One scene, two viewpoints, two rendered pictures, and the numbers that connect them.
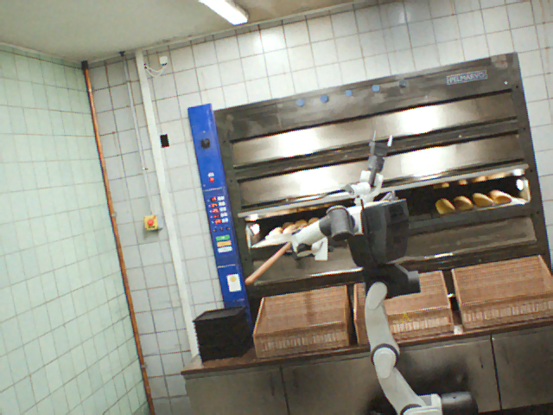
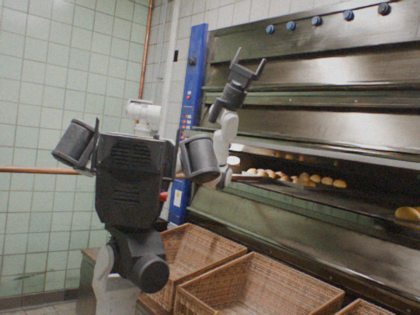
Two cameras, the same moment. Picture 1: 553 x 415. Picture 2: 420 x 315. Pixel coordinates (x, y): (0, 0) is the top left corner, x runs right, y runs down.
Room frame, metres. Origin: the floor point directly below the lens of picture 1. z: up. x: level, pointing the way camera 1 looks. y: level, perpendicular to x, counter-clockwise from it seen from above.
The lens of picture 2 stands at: (2.74, -1.55, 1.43)
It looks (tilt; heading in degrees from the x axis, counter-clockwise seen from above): 3 degrees down; 42
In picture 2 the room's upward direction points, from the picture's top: 7 degrees clockwise
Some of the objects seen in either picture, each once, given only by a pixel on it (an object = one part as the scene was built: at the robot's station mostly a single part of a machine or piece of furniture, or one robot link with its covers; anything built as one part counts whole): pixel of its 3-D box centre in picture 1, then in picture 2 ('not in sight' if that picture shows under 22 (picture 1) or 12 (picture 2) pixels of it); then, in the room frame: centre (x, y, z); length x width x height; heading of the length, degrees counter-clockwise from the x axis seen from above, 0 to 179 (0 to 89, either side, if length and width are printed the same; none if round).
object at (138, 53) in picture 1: (168, 220); (161, 125); (4.72, 0.71, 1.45); 0.05 x 0.02 x 2.30; 79
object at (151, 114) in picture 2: (359, 192); (145, 117); (3.64, -0.43, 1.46); 0.10 x 0.07 x 0.09; 134
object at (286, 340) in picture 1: (303, 320); (180, 260); (4.31, -0.04, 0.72); 0.56 x 0.49 x 0.28; 81
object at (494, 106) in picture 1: (370, 128); (324, 70); (4.47, -0.66, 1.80); 1.79 x 0.11 x 0.19; 79
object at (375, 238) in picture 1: (375, 230); (134, 174); (3.59, -0.47, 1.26); 0.34 x 0.30 x 0.36; 134
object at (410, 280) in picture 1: (390, 280); (136, 254); (3.60, -0.51, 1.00); 0.28 x 0.13 x 0.18; 79
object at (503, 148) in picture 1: (377, 169); (316, 125); (4.47, -0.66, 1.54); 1.79 x 0.11 x 0.19; 79
